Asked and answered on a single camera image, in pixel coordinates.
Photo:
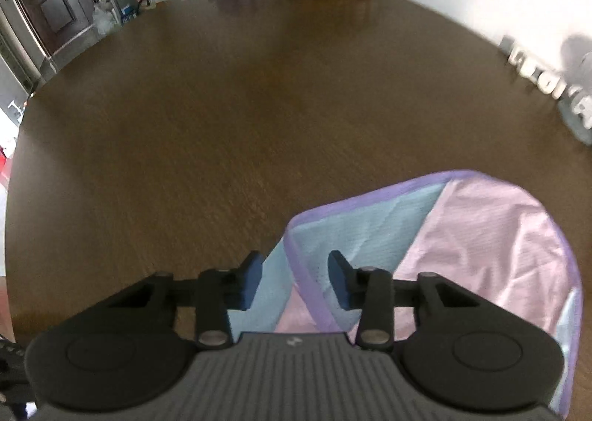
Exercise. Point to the pink blue purple garment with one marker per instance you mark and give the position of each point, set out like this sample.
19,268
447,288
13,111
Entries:
485,236

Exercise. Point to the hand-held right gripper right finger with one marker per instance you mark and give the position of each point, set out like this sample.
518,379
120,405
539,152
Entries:
340,282

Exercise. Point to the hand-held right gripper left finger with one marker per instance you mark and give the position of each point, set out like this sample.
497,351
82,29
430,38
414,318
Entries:
252,282

